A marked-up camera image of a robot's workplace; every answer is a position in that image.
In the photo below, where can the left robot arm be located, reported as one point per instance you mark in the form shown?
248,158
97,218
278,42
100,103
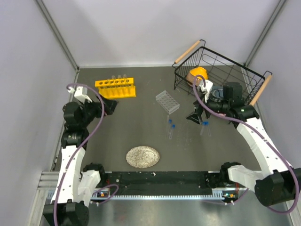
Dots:
76,185

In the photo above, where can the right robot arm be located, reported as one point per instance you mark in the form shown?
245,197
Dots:
277,181

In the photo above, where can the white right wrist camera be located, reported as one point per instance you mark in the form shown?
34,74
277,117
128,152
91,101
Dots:
205,87

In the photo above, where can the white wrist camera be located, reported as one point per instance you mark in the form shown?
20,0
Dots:
80,93
205,87

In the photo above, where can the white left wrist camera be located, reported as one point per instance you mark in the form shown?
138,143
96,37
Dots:
80,93

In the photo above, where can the clear plastic tube rack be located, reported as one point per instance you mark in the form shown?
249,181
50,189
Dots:
167,102

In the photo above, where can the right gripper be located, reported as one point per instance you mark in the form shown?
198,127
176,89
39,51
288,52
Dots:
196,116

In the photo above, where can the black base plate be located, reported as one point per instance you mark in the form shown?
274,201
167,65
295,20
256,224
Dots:
165,182

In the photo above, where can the black wire basket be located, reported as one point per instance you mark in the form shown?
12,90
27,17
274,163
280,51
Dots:
219,68

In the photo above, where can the yellow test tube rack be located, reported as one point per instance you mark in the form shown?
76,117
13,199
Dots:
101,86

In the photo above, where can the blue plate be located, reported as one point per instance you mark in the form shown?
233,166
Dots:
217,92

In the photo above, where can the speckled white plate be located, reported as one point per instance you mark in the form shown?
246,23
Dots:
142,157

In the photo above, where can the yellow brown bowl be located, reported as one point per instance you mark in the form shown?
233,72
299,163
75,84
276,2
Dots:
196,71

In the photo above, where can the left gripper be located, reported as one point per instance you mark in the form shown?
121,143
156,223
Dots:
109,106

